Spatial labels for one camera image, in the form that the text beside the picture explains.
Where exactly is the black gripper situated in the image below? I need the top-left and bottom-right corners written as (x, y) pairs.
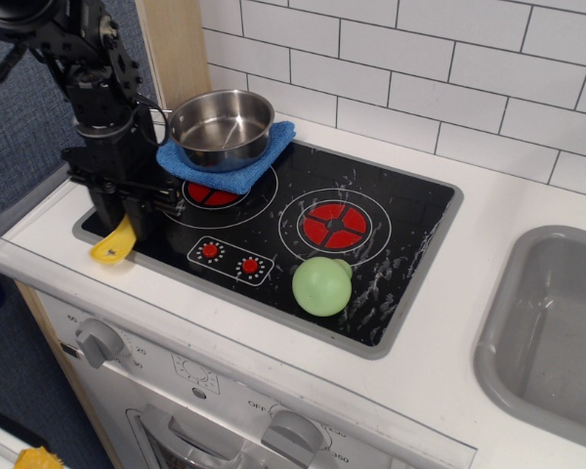
top-left (62, 111), bottom-right (182, 241)

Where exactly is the wooden side post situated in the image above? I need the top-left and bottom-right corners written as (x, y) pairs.
top-left (136, 0), bottom-right (212, 109)

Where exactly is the grey right oven knob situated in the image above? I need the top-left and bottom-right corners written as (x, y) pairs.
top-left (261, 410), bottom-right (324, 468)

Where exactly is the black toy stovetop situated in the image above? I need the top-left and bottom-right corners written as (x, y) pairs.
top-left (72, 140), bottom-right (465, 362)

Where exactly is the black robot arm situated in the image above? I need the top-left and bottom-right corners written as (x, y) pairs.
top-left (0, 1), bottom-right (181, 240)

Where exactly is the yellow object bottom left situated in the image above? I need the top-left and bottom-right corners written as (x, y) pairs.
top-left (14, 447), bottom-right (64, 469)

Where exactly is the stainless steel pot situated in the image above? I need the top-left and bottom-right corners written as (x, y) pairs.
top-left (167, 90), bottom-right (274, 173)

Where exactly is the yellow dish brush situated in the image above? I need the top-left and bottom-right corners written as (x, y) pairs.
top-left (89, 215), bottom-right (137, 265)

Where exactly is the grey left oven knob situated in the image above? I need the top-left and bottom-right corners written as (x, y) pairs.
top-left (75, 319), bottom-right (124, 369)

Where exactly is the green toy pear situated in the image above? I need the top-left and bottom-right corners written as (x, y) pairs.
top-left (292, 257), bottom-right (353, 318)

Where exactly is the grey oven knob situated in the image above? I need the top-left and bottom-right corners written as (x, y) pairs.
top-left (261, 410), bottom-right (324, 468)
top-left (75, 319), bottom-right (124, 369)

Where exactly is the white toy oven front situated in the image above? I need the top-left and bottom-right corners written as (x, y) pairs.
top-left (33, 290), bottom-right (421, 469)

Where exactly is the grey sink basin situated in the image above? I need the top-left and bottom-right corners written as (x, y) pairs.
top-left (474, 226), bottom-right (586, 447)

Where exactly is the blue folded cloth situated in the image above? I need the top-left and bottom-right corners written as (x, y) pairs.
top-left (156, 121), bottom-right (296, 194)

